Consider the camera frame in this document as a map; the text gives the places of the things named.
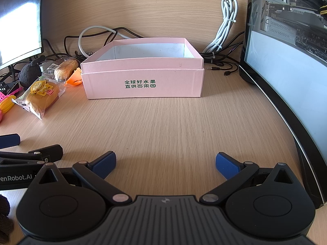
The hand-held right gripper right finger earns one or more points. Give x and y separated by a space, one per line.
227 164

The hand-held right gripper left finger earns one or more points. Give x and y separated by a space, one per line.
103 164

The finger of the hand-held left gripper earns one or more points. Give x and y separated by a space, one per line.
9 140
48 151

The yellow ribbed plastic toy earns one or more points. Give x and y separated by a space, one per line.
7 104

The pink ribbed plastic toy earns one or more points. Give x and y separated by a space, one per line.
10 94

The orange plastic toy shell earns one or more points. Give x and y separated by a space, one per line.
74 79

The pink cardboard box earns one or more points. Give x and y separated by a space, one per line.
143 86

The person's left hand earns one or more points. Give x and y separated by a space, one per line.
5 217

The yellow label bread packet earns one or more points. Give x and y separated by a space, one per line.
38 95

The black plush toy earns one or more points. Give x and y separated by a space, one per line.
29 75

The clear wrapped bread packet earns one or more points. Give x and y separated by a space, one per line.
65 69

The black computer monitor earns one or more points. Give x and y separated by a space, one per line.
18 17

